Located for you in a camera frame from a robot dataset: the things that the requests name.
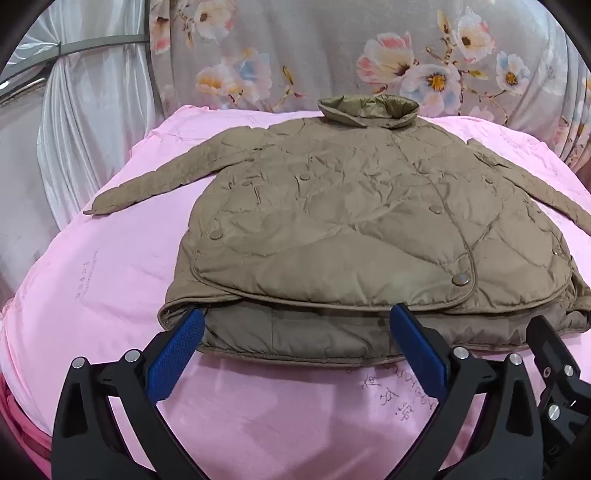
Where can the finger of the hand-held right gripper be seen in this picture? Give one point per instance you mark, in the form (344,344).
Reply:
(551,353)

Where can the grey floral blanket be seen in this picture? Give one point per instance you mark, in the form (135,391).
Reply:
(323,50)

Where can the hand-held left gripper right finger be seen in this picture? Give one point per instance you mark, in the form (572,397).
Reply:
(418,346)

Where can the dark pink cloth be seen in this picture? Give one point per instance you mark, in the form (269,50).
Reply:
(23,424)

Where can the metal curtain rail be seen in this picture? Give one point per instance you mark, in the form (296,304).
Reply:
(92,44)

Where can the white curtain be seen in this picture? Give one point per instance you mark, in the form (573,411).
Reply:
(92,129)

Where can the pink blanket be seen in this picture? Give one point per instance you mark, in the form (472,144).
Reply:
(115,277)

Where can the khaki quilted jacket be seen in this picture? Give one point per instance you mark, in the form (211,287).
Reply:
(351,207)

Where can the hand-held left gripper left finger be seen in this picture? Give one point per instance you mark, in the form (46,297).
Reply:
(173,355)

